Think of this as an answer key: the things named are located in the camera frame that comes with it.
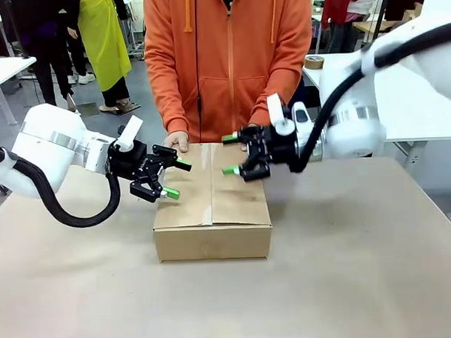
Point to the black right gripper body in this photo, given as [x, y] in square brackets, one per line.
[280, 150]

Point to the brown tape roll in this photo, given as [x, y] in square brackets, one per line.
[314, 62]

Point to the left gripper finger with green tip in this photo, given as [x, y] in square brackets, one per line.
[167, 154]
[148, 190]

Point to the person's left forearm orange sleeve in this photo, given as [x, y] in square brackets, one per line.
[278, 85]

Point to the person's left hand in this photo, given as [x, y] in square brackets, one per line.
[254, 125]

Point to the white side table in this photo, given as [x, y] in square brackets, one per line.
[3, 71]

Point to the person's right forearm orange sleeve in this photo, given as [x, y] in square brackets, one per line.
[173, 111]

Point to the wooden background table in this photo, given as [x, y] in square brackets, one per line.
[368, 26]

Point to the brown cardboard box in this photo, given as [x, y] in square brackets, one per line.
[212, 214]

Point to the black pole stand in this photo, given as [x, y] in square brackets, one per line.
[382, 7]

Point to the person's right hand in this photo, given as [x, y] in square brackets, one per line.
[178, 139]

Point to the person in orange hoodie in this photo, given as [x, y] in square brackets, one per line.
[229, 65]

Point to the person in red top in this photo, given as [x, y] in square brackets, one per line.
[340, 13]

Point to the mannequin with yellow apron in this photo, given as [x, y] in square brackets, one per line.
[106, 39]

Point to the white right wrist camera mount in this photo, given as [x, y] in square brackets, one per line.
[277, 111]

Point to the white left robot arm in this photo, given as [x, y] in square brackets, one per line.
[51, 153]

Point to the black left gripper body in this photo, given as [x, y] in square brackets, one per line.
[127, 161]

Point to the flat mannequin base plate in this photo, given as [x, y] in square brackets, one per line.
[127, 105]
[86, 109]

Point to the person in black clothes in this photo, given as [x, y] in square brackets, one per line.
[47, 41]

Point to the right gripper finger with green tip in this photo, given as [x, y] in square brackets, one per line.
[252, 134]
[257, 168]

